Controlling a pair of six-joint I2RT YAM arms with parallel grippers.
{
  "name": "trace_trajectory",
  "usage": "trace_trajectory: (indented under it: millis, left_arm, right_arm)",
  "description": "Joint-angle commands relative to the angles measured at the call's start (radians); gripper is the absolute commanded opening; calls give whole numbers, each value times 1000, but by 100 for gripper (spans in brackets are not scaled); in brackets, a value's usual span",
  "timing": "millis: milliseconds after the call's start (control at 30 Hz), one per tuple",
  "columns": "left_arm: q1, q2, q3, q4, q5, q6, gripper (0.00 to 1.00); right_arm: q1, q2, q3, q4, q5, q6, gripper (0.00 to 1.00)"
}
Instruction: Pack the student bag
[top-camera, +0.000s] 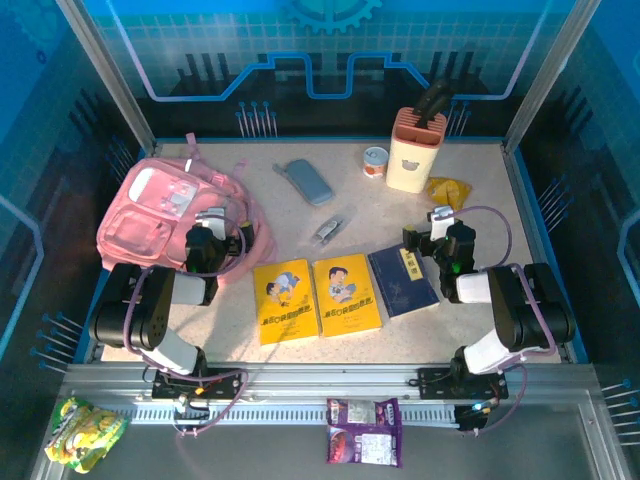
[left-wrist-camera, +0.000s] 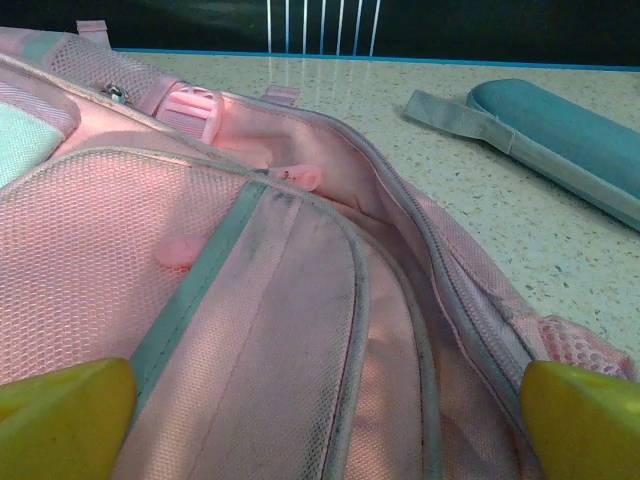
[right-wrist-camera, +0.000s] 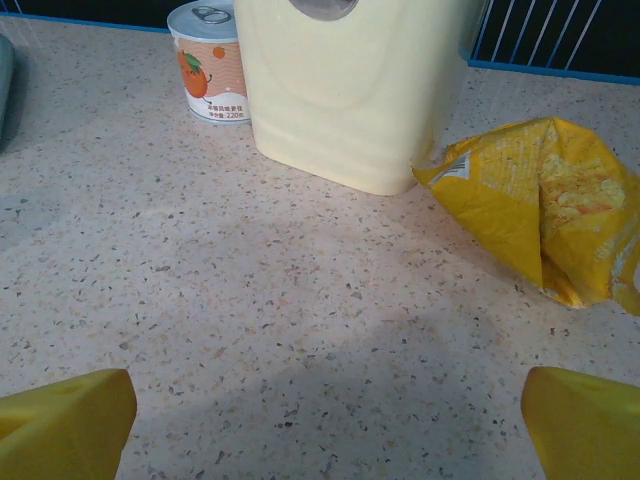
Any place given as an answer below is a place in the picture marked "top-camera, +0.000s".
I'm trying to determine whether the small silver item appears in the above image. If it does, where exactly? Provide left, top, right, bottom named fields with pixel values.
left=312, top=213, right=351, bottom=246

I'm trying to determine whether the purple snack packet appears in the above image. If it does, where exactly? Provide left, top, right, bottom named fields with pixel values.
left=325, top=397, right=404, bottom=469

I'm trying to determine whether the green yellow snack bag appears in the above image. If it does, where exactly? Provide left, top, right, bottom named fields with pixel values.
left=43, top=397, right=130, bottom=475

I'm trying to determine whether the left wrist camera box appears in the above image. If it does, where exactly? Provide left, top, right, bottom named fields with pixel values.
left=193, top=206, right=227, bottom=237

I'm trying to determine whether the grey pencil case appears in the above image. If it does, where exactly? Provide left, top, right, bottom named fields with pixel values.
left=272, top=158, right=335, bottom=207

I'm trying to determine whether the yellow snack packet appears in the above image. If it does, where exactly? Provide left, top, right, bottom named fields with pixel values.
left=424, top=176, right=473, bottom=211

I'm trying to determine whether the aluminium frame post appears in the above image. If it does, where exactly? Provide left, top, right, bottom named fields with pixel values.
left=501, top=0, right=605, bottom=155
left=53, top=0, right=160, bottom=155

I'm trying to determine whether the aluminium front rail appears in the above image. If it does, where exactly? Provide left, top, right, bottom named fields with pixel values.
left=59, top=362, right=599, bottom=406

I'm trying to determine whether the white slotted cable duct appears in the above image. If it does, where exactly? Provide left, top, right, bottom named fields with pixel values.
left=117, top=402, right=461, bottom=427

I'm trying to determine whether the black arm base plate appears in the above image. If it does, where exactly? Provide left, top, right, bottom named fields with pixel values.
left=151, top=368, right=241, bottom=401
left=417, top=366, right=510, bottom=401

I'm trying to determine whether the black controller box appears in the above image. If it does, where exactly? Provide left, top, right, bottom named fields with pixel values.
left=172, top=402, right=211, bottom=436
left=453, top=402, right=490, bottom=432

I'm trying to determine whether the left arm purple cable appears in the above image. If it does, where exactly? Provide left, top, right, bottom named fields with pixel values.
left=122, top=215, right=250, bottom=439

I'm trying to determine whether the pink backpack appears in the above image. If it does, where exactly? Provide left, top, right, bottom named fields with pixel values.
left=95, top=132, right=279, bottom=286

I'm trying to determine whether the cream and pink knife block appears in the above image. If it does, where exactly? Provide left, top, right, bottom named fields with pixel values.
left=385, top=106, right=448, bottom=194

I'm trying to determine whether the yellow book sitting boy cover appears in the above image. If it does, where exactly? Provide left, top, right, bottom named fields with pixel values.
left=311, top=253, right=385, bottom=338

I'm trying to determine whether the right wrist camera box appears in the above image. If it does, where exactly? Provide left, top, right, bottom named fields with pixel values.
left=426, top=205, right=457, bottom=242

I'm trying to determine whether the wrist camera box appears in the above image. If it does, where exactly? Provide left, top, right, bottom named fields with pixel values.
left=193, top=206, right=227, bottom=237
left=426, top=205, right=457, bottom=242

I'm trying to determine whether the black handled knife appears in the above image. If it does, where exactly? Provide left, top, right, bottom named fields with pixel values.
left=410, top=78, right=456, bottom=129

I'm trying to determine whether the small tin can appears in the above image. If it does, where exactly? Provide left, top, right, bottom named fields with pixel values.
left=362, top=146, right=391, bottom=179

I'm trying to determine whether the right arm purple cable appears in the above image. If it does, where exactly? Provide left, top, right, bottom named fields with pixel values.
left=449, top=204, right=559, bottom=439

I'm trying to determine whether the dark blue book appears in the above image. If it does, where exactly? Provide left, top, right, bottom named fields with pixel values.
left=367, top=243, right=441, bottom=319

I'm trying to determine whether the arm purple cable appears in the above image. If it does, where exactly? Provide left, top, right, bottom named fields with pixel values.
left=449, top=204, right=559, bottom=439
left=122, top=215, right=250, bottom=439

